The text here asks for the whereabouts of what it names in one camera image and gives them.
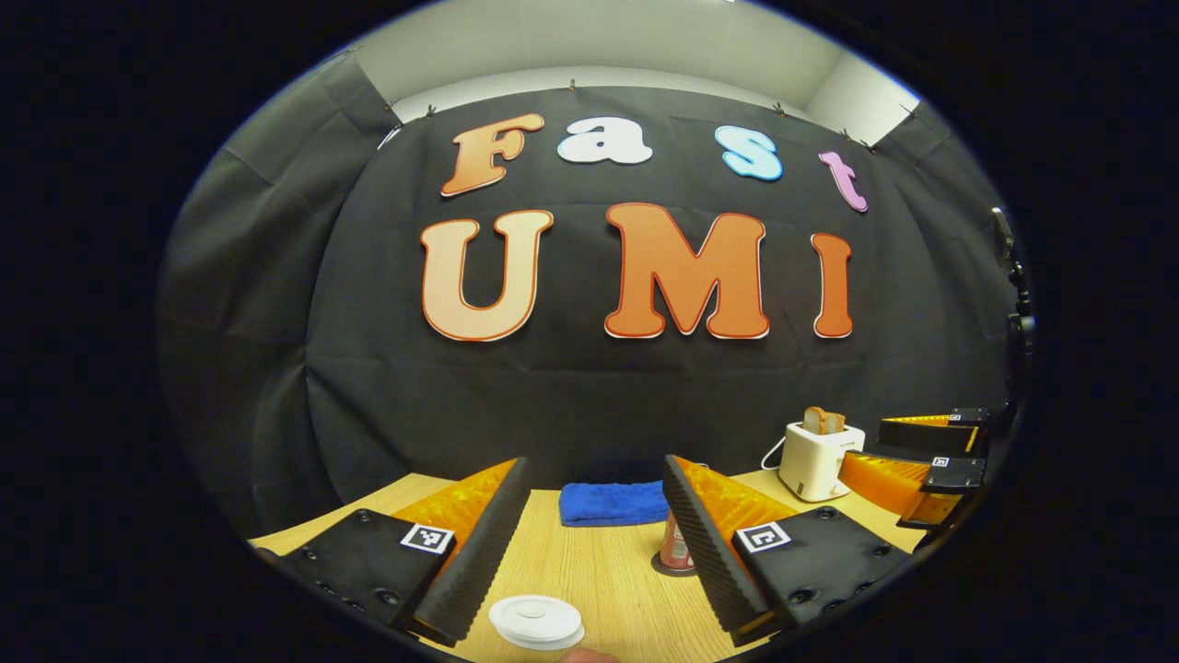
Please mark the dark round coaster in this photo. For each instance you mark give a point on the dark round coaster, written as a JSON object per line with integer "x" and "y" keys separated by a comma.
{"x": 665, "y": 568}

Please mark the white teacup lid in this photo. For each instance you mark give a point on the white teacup lid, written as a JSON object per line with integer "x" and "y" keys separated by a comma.
{"x": 534, "y": 615}

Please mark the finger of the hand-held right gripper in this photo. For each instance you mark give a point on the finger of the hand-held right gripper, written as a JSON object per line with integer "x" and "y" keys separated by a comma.
{"x": 953, "y": 472}
{"x": 930, "y": 437}

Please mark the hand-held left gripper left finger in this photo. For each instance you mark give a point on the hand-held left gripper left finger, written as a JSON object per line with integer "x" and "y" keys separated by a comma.
{"x": 484, "y": 562}

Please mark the silver water bottle red label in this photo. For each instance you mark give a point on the silver water bottle red label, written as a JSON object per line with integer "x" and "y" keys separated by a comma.
{"x": 675, "y": 548}

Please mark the white toaster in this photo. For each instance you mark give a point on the white toaster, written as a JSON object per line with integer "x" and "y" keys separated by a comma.
{"x": 815, "y": 465}

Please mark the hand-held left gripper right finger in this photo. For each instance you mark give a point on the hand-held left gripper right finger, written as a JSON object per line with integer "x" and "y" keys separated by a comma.
{"x": 714, "y": 571}

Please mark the blue folded towel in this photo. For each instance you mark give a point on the blue folded towel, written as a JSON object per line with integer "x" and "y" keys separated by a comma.
{"x": 612, "y": 504}

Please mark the black backdrop cloth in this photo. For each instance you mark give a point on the black backdrop cloth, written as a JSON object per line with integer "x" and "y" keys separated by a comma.
{"x": 599, "y": 405}

